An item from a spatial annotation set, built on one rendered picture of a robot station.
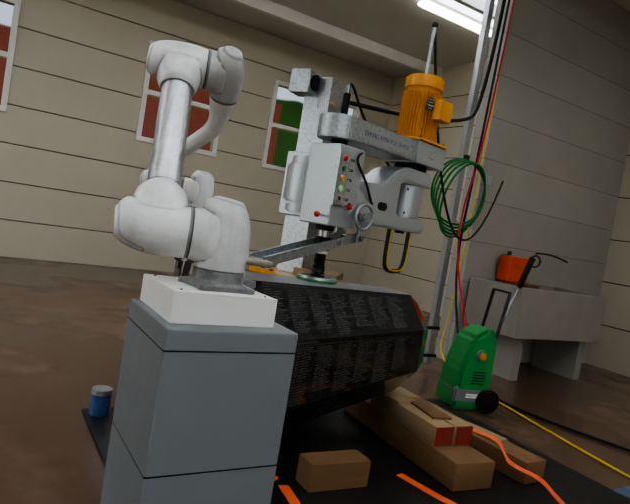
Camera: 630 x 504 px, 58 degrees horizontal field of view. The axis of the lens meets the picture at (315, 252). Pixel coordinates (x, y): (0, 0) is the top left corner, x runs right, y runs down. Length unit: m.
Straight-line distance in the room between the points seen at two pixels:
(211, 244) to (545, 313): 4.31
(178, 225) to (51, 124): 6.99
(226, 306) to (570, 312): 4.63
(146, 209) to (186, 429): 0.61
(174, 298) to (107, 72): 7.34
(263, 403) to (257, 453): 0.15
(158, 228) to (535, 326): 4.35
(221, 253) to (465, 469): 1.69
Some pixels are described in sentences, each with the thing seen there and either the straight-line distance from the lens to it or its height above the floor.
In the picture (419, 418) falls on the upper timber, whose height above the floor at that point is 0.24.
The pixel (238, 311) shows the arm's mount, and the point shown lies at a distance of 1.64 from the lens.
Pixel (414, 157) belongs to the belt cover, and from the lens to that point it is 3.36.
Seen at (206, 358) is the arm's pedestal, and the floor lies 0.72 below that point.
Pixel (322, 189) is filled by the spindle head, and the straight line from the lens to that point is 2.90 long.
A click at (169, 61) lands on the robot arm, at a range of 1.97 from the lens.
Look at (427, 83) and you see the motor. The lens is 3.51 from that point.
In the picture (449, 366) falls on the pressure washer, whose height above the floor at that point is 0.27.
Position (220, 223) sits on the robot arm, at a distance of 1.66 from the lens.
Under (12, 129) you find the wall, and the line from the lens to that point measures 8.52.
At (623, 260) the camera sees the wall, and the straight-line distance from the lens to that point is 7.38.
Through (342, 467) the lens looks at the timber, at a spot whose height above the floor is 0.12.
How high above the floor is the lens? 1.13
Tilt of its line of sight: 3 degrees down
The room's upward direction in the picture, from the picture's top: 9 degrees clockwise
